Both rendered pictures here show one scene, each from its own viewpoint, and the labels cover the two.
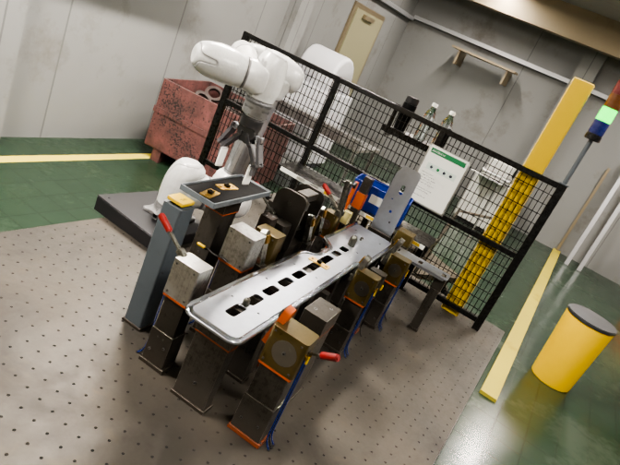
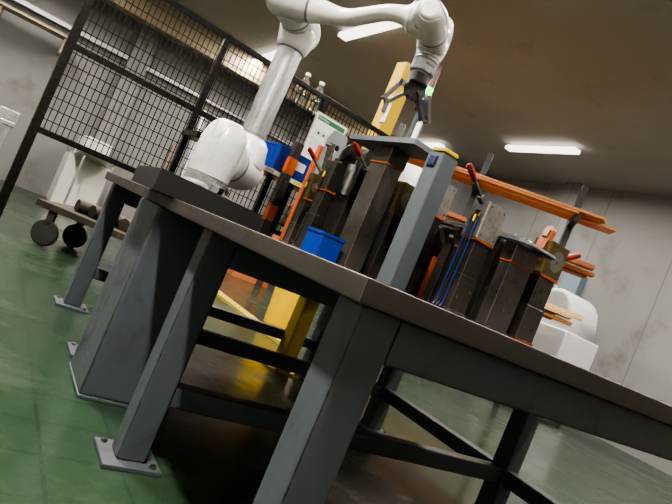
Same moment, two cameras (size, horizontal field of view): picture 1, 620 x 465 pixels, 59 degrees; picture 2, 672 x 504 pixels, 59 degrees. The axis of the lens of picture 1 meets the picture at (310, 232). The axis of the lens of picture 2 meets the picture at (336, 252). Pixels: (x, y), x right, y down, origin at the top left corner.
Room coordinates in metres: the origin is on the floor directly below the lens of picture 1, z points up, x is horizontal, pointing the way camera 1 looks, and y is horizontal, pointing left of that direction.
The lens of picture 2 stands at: (0.55, 1.96, 0.69)
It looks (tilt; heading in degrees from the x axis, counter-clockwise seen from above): 1 degrees up; 308
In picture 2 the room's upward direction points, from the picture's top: 23 degrees clockwise
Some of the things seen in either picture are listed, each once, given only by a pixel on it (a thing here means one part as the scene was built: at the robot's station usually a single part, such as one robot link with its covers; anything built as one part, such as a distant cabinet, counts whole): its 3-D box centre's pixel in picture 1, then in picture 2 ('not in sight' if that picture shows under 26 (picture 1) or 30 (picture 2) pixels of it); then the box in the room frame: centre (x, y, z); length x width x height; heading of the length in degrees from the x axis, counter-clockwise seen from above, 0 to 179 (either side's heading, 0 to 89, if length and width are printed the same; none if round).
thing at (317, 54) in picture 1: (312, 106); not in sight; (7.26, 0.65, 0.74); 0.75 x 0.67 x 1.48; 158
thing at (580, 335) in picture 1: (570, 349); (292, 295); (4.08, -2.25, 0.31); 0.39 x 0.39 x 0.61
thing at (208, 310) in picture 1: (317, 266); (406, 217); (1.86, -0.08, 1.00); 1.38 x 0.22 x 0.02; 162
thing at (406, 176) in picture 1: (395, 200); (327, 163); (2.58, -0.31, 1.17); 0.12 x 0.01 x 0.34; 72
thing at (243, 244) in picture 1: (223, 282); (415, 235); (1.62, 0.19, 0.90); 0.13 x 0.08 x 0.41; 72
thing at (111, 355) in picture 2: not in sight; (153, 303); (2.26, 0.61, 0.33); 0.31 x 0.31 x 0.66; 68
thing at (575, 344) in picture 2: not in sight; (546, 351); (2.76, -5.52, 0.76); 0.80 x 0.65 x 1.52; 159
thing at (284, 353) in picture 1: (276, 386); (535, 294); (1.26, -0.09, 0.88); 0.14 x 0.09 x 0.36; 72
